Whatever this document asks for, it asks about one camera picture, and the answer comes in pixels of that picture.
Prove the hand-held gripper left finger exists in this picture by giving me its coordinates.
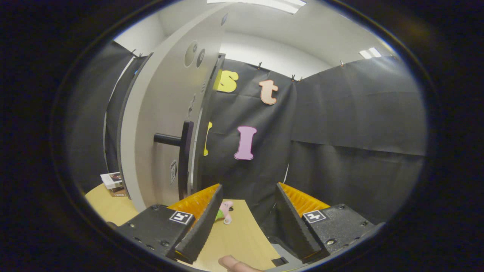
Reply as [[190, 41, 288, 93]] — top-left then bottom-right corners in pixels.
[[115, 184, 224, 264]]

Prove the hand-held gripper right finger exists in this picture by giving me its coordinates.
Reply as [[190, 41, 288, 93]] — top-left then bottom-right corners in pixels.
[[275, 182, 382, 264]]

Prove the light grey shoe cabinet door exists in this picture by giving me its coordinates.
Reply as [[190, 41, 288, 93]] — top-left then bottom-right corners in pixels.
[[120, 3, 229, 213]]

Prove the green and pink plush toy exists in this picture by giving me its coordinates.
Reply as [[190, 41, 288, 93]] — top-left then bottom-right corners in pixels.
[[215, 201, 234, 225]]

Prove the black backdrop cloth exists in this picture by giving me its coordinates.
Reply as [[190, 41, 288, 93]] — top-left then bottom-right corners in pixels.
[[68, 40, 428, 227]]

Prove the small ceiling light panel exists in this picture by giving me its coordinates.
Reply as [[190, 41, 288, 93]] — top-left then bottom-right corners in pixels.
[[359, 47, 382, 59]]

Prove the long ceiling light panel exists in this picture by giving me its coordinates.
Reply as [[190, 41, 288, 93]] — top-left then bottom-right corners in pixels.
[[207, 0, 307, 15]]

